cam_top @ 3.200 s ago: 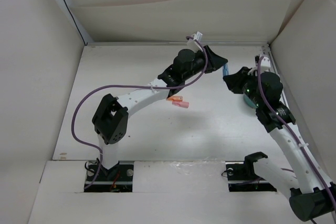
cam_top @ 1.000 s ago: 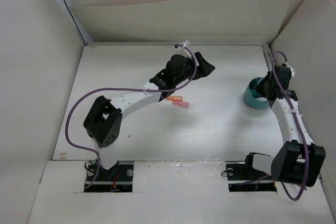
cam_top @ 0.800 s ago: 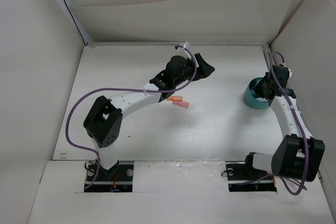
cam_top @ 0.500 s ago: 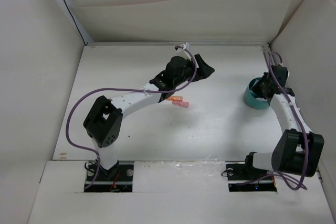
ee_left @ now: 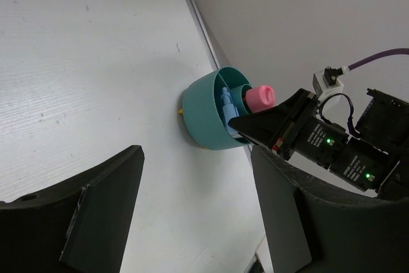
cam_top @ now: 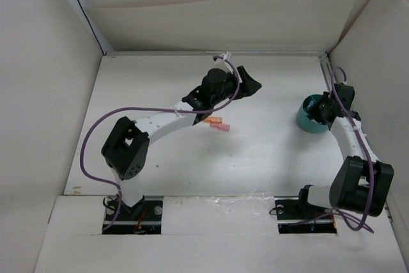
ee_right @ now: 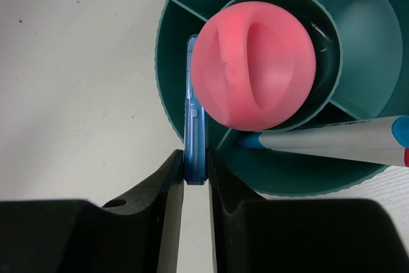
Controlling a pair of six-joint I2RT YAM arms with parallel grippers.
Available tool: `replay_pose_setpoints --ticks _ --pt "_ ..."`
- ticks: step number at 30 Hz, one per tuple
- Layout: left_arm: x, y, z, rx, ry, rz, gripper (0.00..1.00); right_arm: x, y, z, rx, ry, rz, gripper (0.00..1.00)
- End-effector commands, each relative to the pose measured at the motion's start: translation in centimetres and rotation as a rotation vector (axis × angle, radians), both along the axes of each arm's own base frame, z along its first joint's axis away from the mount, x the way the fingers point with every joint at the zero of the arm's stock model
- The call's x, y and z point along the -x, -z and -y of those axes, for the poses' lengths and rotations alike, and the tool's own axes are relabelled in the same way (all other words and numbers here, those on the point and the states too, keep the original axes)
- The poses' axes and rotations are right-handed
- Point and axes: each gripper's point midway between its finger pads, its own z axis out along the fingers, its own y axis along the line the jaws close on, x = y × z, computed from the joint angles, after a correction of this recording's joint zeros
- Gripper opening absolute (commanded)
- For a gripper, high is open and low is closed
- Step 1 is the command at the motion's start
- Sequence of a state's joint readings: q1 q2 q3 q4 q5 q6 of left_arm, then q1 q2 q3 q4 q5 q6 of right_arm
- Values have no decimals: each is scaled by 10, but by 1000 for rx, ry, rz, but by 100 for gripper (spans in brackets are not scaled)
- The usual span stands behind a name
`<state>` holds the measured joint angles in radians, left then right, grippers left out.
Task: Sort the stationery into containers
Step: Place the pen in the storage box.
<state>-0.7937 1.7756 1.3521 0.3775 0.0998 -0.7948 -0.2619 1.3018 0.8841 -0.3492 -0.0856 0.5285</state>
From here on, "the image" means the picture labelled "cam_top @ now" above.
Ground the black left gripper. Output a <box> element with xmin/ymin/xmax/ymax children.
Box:
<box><xmin>211</xmin><ymin>66</ymin><xmax>260</xmax><ymax>107</ymax></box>

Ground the pink highlighter marker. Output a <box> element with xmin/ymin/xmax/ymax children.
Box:
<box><xmin>209</xmin><ymin>123</ymin><xmax>231</xmax><ymax>132</ymax></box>

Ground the orange highlighter marker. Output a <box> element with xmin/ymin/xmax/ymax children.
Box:
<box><xmin>203</xmin><ymin>116</ymin><xmax>223</xmax><ymax>124</ymax></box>

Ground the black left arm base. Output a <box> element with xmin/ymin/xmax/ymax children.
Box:
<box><xmin>102</xmin><ymin>196</ymin><xmax>164</xmax><ymax>235</ymax></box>

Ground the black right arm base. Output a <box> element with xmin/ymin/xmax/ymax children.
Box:
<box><xmin>269</xmin><ymin>185</ymin><xmax>337</xmax><ymax>235</ymax></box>

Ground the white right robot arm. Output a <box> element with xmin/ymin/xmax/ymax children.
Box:
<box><xmin>295</xmin><ymin>84</ymin><xmax>394</xmax><ymax>218</ymax></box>

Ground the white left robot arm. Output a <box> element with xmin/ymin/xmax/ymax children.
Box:
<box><xmin>102</xmin><ymin>66</ymin><xmax>262</xmax><ymax>220</ymax></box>

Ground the teal round divided container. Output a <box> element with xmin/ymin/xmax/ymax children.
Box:
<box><xmin>297</xmin><ymin>94</ymin><xmax>328</xmax><ymax>134</ymax></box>

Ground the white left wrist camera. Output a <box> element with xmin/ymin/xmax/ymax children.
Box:
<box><xmin>220</xmin><ymin>51</ymin><xmax>231</xmax><ymax>66</ymax></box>

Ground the aluminium side rail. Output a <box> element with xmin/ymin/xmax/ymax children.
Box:
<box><xmin>319</xmin><ymin>55</ymin><xmax>368</xmax><ymax>184</ymax></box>

